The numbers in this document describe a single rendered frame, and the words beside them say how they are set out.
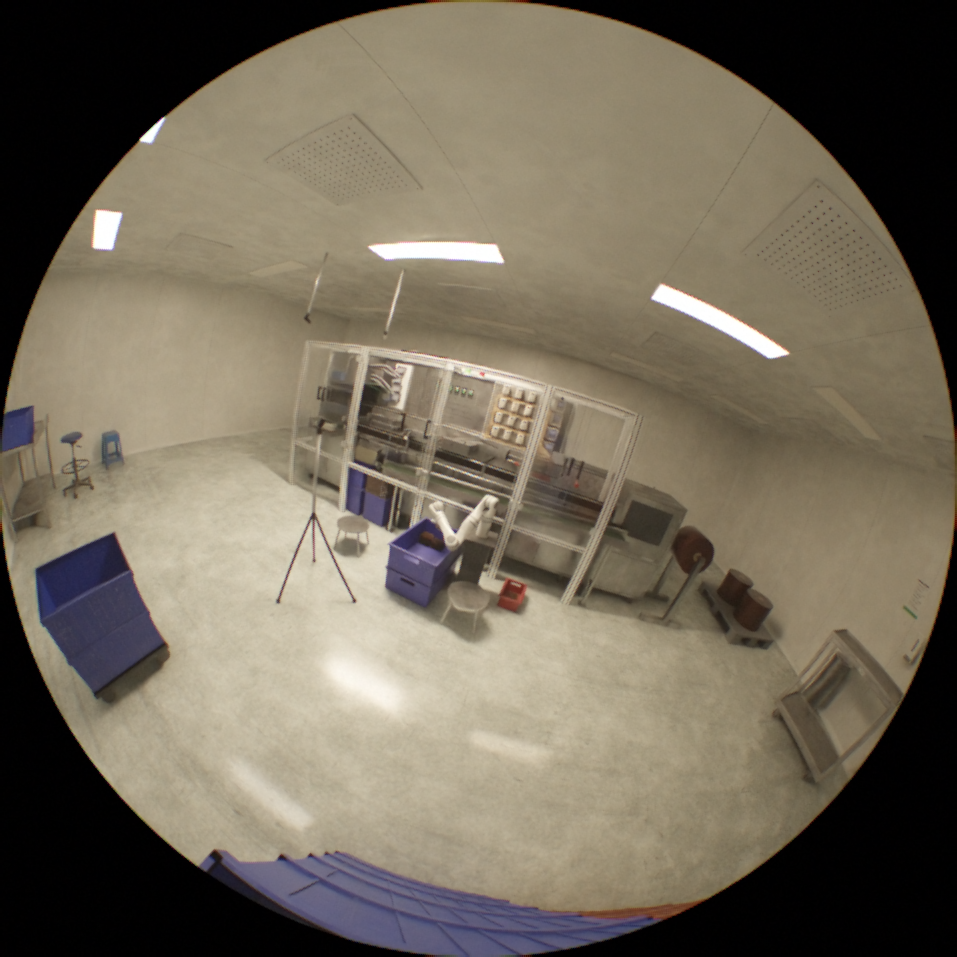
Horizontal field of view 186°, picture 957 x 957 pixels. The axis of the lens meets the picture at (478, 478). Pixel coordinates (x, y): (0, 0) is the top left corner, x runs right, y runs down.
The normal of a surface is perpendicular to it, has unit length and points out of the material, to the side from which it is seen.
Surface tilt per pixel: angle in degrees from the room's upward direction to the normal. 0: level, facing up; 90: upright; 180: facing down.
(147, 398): 90
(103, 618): 90
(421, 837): 0
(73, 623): 90
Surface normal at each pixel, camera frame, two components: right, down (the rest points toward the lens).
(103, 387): 0.92, 0.32
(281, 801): 0.25, -0.93
